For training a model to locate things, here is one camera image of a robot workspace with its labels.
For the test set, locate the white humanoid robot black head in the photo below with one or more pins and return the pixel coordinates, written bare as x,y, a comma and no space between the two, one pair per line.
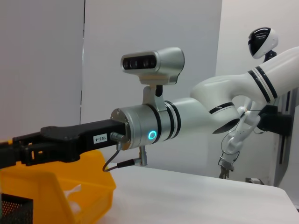
268,39

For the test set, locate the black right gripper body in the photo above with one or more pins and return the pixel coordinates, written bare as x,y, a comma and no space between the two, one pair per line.
70,140

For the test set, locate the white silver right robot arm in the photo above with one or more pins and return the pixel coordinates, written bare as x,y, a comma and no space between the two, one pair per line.
198,112

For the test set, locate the small white socket strip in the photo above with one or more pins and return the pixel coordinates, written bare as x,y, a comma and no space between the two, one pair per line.
255,181

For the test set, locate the yellow plastic bin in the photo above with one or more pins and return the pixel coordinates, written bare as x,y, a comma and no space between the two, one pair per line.
88,172

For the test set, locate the black mesh pen holder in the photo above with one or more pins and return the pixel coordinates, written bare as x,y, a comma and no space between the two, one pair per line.
16,210

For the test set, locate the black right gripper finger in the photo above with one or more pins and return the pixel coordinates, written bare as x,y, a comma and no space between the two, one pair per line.
28,138
11,155

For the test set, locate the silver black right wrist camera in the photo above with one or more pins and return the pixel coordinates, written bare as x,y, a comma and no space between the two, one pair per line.
163,60

